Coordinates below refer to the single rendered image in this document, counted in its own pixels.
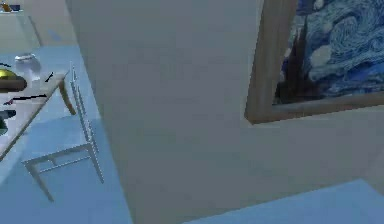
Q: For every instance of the yellow round fruit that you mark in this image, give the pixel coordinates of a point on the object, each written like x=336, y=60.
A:
x=6, y=74

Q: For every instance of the small orange object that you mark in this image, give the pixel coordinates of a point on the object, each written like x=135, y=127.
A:
x=6, y=6

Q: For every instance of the long black knife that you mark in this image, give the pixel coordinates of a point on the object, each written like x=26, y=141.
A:
x=28, y=98

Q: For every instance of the white slatted chair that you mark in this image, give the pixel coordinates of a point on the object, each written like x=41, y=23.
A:
x=85, y=126

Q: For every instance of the blue swirl framed painting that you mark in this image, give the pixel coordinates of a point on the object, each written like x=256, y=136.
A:
x=336, y=50

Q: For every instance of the small black utensil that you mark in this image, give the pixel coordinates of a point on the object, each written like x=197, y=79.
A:
x=49, y=77

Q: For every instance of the clear glass jar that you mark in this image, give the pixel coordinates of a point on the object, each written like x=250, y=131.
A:
x=27, y=65

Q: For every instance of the pale wooden table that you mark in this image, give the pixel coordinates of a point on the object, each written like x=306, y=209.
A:
x=31, y=100

